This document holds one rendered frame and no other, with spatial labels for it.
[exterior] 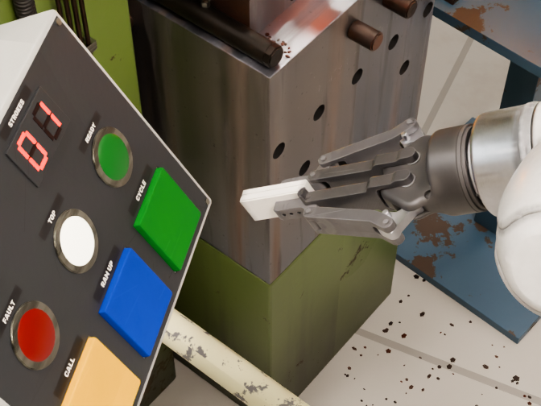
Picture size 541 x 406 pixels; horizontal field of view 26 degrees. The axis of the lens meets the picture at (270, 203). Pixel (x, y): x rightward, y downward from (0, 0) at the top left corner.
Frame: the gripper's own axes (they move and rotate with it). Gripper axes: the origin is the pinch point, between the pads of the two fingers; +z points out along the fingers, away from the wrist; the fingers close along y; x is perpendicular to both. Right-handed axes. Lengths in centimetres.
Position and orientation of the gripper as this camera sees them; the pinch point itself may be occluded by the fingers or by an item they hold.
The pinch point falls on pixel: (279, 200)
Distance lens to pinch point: 108.8
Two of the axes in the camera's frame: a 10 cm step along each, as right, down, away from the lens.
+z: -8.4, 1.4, 5.2
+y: 2.4, -7.7, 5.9
